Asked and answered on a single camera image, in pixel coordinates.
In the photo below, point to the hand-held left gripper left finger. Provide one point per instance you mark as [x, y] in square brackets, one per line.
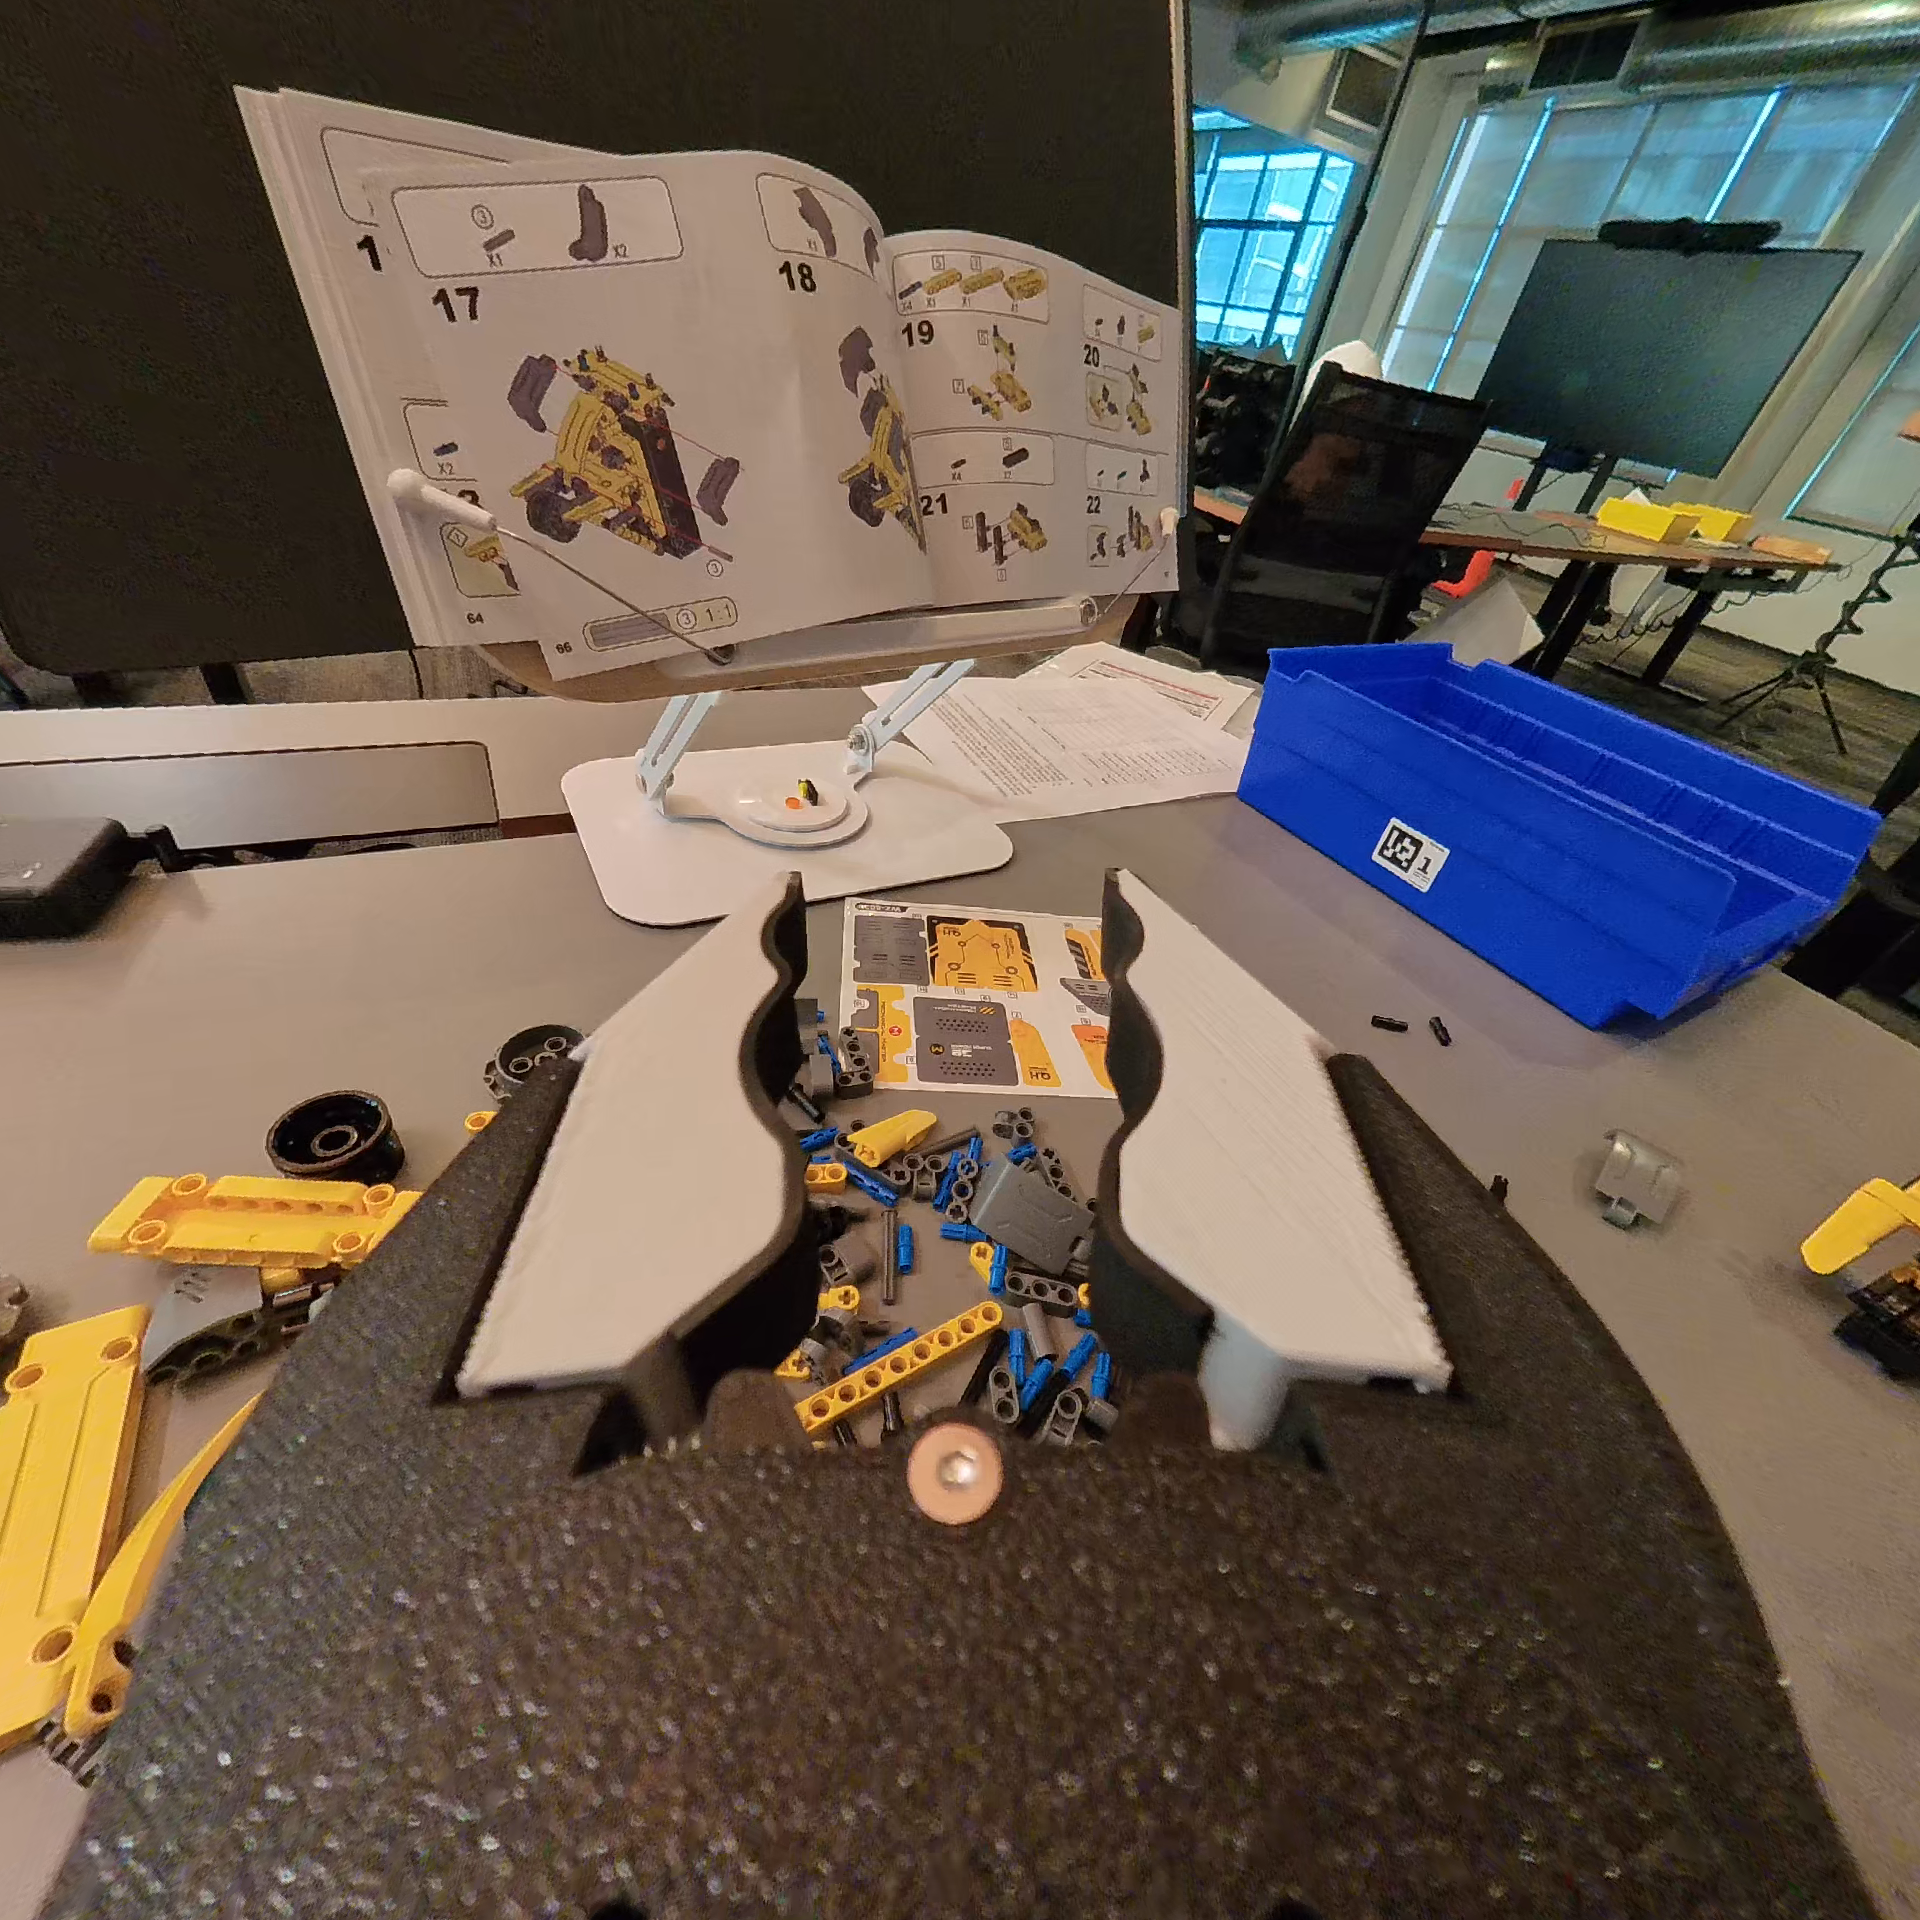
[646, 1214]

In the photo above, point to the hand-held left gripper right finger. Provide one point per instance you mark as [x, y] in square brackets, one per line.
[1277, 1214]

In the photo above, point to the pile of blue yellow pieces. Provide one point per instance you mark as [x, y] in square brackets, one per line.
[1037, 1208]

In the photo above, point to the yellow toy brick vehicle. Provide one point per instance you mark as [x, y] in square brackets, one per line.
[1846, 1230]

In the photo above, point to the dark grey toy wheel hub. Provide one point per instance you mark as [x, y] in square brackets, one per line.
[534, 1059]

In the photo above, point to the black toy wheel rim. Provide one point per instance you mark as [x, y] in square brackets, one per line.
[340, 1136]

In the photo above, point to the white book stand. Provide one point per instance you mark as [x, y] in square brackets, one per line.
[706, 869]

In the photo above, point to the yellow sticker sheet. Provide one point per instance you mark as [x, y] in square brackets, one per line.
[962, 1005]

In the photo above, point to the blue plastic bin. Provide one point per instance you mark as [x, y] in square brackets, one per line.
[1501, 902]

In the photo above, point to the dark grey angular piece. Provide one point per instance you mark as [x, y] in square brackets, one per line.
[212, 1320]

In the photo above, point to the white paper sheet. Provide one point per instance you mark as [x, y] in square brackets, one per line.
[1051, 735]

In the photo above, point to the yellow curved arch piece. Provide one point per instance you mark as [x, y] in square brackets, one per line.
[143, 1559]

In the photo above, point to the large yellow panel piece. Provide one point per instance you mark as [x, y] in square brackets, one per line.
[61, 1484]

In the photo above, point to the black power adapter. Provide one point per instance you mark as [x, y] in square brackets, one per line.
[54, 879]

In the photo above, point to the black mesh office chair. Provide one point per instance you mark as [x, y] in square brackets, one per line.
[1350, 495]

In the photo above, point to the far wooden table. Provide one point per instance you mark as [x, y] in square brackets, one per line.
[1622, 552]

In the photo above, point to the black tripod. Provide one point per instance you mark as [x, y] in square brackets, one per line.
[1815, 661]

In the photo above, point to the instruction booklet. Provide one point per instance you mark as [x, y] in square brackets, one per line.
[675, 421]

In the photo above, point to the yellow plastic tray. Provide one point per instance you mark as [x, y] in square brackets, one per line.
[1665, 518]

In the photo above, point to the black flat screen monitor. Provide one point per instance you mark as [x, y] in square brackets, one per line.
[1665, 345]

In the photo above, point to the black desk divider panel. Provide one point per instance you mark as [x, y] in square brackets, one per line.
[149, 376]

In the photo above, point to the yellow holed frame piece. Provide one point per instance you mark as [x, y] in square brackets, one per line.
[249, 1214]

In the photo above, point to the silver ventilation duct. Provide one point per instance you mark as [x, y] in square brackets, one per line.
[1757, 38]

